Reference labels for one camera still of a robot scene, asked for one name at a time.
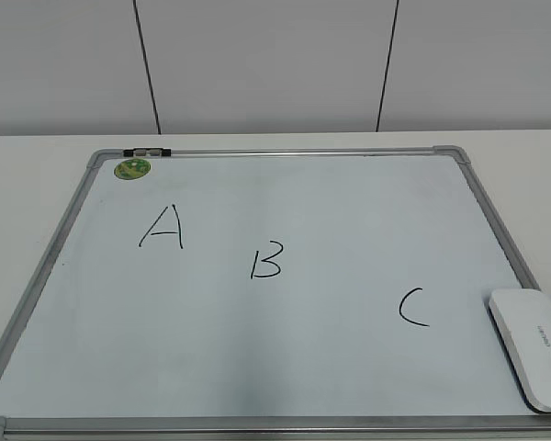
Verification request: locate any black silver hanging clip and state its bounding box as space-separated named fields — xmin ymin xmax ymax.
xmin=122 ymin=148 xmax=172 ymax=157

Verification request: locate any white board with grey frame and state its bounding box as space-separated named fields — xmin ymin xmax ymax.
xmin=0 ymin=146 xmax=551 ymax=440

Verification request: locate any round green magnet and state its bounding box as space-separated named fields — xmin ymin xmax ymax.
xmin=114 ymin=158 xmax=152 ymax=181

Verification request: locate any white rectangular board eraser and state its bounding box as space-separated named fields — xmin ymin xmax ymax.
xmin=489 ymin=288 xmax=551 ymax=413

